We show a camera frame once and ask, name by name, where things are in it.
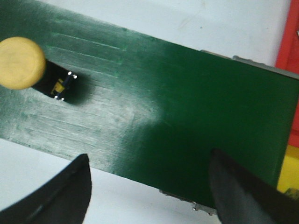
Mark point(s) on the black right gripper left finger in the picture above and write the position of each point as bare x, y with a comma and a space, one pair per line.
62, 200

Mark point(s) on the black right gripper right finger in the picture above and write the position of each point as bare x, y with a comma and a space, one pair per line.
242, 198

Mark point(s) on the push button switch base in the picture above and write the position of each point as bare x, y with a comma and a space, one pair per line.
23, 65

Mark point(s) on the green conveyor belt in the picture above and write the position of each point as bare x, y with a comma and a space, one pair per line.
143, 108

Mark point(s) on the red object at right edge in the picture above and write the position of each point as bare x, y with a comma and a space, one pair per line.
288, 55

